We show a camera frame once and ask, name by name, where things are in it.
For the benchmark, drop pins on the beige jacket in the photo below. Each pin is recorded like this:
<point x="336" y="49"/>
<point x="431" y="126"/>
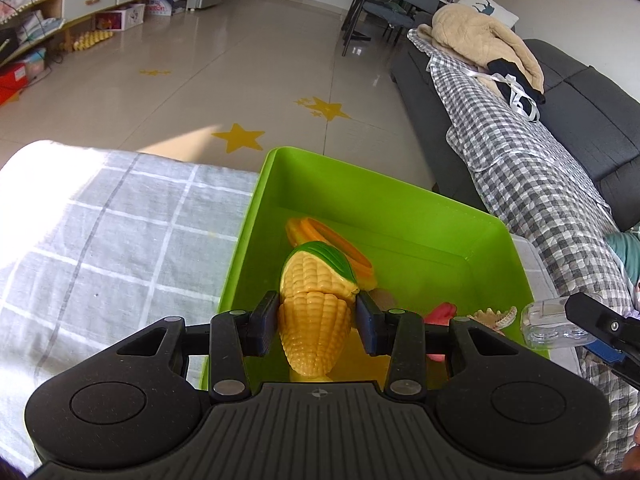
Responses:
<point x="475" y="35"/>

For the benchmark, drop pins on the white cardboard box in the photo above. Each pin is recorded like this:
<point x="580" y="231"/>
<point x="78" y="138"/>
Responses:
<point x="127" y="16"/>

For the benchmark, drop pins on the clear plastic container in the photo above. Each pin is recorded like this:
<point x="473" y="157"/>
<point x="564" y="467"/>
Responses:
<point x="545" y="320"/>

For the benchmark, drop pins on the row of yellow toy ducks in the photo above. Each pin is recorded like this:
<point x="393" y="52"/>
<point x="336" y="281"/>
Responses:
<point x="90" y="40"/>

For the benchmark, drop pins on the green plastic box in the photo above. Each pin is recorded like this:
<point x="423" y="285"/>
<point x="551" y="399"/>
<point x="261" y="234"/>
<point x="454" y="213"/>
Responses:
<point x="400" y="210"/>

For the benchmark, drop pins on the red storage box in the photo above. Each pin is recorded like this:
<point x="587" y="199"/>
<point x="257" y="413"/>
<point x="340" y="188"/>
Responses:
<point x="12" y="80"/>

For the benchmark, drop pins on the teal cushion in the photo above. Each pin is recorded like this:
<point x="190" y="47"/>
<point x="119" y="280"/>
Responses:
<point x="627" y="255"/>

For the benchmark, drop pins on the beige toy shell piece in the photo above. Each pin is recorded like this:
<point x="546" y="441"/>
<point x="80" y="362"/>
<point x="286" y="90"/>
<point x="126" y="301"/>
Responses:
<point x="492" y="319"/>

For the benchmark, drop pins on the red toy food piece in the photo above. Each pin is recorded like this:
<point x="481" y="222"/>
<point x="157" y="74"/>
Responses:
<point x="440" y="312"/>

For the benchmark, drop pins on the dark grey sofa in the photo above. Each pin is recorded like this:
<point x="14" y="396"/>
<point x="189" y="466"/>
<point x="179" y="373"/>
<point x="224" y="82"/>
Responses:
<point x="590" y="110"/>

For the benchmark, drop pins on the grey checked sofa cover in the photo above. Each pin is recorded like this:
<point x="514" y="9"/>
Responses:
<point x="525" y="185"/>

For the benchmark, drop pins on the white deer print pillow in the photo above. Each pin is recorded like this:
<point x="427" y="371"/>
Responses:
<point x="485" y="5"/>

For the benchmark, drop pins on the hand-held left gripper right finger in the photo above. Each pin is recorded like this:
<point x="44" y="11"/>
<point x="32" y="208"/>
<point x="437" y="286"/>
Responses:
<point x="371" y="325"/>

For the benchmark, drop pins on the red white box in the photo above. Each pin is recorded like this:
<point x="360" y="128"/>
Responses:
<point x="157" y="7"/>

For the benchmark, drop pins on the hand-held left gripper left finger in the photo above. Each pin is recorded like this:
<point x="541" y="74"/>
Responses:
<point x="263" y="325"/>

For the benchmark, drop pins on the yellow toy corn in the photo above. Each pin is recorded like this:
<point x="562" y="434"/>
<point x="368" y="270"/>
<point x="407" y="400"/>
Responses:
<point x="312" y="310"/>

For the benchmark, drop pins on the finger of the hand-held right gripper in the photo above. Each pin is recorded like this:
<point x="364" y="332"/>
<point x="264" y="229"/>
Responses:
<point x="600" y="317"/>
<point x="607" y="352"/>

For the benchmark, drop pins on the yellow star floor sticker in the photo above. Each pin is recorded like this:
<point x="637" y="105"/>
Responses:
<point x="239" y="137"/>
<point x="155" y="72"/>
<point x="327" y="109"/>

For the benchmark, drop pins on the black and white garment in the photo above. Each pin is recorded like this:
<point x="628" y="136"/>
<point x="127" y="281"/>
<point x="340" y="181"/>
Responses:
<point x="506" y="68"/>

